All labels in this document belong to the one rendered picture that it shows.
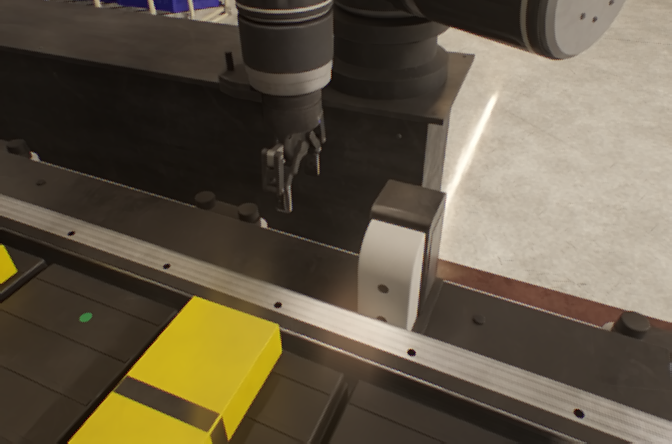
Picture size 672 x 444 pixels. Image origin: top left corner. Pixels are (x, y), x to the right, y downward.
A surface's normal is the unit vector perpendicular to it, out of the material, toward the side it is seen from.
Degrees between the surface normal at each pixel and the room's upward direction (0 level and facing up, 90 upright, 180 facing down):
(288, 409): 0
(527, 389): 0
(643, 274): 0
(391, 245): 39
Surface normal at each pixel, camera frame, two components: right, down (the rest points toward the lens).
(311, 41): 0.61, 0.46
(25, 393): -0.02, -0.80
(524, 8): -0.77, 0.54
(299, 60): 0.35, 0.55
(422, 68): 0.19, -0.55
